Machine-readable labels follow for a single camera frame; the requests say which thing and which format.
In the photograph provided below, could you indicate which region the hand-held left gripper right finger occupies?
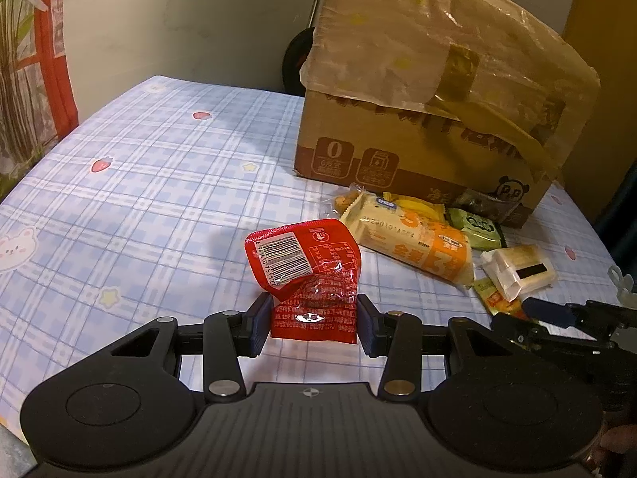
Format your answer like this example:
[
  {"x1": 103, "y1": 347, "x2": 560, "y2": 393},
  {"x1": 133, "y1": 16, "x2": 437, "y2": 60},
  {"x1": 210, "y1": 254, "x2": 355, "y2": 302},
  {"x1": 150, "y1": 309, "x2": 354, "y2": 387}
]
[{"x1": 357, "y1": 294, "x2": 519, "y2": 402}]

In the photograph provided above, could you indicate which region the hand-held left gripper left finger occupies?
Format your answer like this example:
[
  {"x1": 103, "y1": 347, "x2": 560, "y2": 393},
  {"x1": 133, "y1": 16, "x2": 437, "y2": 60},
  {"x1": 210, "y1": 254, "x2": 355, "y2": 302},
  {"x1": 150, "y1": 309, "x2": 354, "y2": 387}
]
[{"x1": 106, "y1": 293, "x2": 274, "y2": 402}]

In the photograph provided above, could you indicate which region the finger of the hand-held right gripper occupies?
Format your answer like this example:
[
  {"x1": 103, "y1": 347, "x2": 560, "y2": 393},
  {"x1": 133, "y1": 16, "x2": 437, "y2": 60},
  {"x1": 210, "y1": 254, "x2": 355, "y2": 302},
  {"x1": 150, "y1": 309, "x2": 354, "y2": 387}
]
[
  {"x1": 490, "y1": 313, "x2": 637, "y2": 359},
  {"x1": 522, "y1": 297, "x2": 637, "y2": 330}
]

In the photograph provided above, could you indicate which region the white rice cracker packet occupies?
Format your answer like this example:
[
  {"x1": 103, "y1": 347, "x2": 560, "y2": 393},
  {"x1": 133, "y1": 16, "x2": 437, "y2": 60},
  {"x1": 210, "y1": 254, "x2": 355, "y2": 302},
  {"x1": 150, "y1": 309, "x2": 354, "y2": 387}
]
[{"x1": 480, "y1": 244, "x2": 557, "y2": 301}]

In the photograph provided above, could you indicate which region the red snack packet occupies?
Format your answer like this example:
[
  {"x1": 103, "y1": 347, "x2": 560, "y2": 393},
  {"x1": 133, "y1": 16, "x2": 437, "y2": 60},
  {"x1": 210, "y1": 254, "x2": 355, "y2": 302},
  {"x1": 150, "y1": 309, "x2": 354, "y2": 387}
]
[{"x1": 245, "y1": 218, "x2": 362, "y2": 344}]

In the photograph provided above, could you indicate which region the orange white bread packet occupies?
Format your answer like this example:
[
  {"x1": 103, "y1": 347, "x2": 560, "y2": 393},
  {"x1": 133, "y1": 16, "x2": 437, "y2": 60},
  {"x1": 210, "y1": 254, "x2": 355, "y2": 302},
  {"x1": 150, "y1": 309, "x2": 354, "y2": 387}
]
[{"x1": 343, "y1": 190, "x2": 475, "y2": 288}]

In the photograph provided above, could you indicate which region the pale green snack packet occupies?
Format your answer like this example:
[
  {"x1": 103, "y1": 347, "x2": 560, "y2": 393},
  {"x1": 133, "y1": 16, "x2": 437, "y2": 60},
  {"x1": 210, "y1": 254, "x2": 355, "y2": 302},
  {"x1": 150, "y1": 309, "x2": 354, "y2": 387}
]
[{"x1": 445, "y1": 208, "x2": 506, "y2": 253}]

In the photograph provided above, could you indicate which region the yellow snack packet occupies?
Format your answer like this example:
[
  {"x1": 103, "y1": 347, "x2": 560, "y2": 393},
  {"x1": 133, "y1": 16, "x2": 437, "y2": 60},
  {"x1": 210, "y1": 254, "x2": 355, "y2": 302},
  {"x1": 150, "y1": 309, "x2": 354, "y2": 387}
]
[{"x1": 383, "y1": 194, "x2": 449, "y2": 223}]

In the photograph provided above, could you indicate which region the cardboard box with brown liner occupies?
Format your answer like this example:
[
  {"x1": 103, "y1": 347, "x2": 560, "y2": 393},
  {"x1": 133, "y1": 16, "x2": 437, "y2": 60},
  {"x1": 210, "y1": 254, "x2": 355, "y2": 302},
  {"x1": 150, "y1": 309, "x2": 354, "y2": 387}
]
[{"x1": 300, "y1": 0, "x2": 601, "y2": 181}]

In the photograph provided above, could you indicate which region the person's right hand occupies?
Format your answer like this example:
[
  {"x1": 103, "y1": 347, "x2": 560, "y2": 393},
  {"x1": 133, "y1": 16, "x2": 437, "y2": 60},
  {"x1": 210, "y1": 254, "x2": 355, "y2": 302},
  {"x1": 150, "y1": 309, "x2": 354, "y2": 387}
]
[{"x1": 600, "y1": 423, "x2": 637, "y2": 467}]

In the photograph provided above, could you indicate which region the small orange green packet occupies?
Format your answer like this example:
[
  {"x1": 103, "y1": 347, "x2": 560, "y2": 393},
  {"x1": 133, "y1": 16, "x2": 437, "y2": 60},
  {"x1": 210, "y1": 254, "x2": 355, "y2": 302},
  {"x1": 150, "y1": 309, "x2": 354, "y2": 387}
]
[{"x1": 473, "y1": 279, "x2": 529, "y2": 320}]

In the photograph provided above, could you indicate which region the clear brown snack packet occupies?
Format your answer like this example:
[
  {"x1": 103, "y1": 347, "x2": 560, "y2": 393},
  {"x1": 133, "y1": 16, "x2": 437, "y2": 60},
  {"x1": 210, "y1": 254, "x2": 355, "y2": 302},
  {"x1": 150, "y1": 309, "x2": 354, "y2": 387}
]
[{"x1": 328, "y1": 186, "x2": 362, "y2": 215}]

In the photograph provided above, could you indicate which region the dark snack packet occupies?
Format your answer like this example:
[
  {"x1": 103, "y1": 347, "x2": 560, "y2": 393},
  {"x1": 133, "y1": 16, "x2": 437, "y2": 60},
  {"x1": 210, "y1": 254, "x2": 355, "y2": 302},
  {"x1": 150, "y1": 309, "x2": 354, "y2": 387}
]
[{"x1": 450, "y1": 188, "x2": 521, "y2": 223}]

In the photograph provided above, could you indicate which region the wooden cabinet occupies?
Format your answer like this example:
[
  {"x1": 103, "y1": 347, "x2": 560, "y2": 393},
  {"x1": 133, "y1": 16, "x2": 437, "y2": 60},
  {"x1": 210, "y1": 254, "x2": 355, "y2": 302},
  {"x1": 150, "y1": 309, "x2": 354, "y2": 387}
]
[{"x1": 561, "y1": 0, "x2": 636, "y2": 160}]

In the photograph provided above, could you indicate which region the bamboo printed curtain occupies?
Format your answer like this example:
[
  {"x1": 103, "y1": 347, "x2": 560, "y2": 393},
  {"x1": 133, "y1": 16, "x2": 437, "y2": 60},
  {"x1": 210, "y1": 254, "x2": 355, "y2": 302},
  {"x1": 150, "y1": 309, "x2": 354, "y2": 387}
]
[{"x1": 0, "y1": 0, "x2": 81, "y2": 202}]

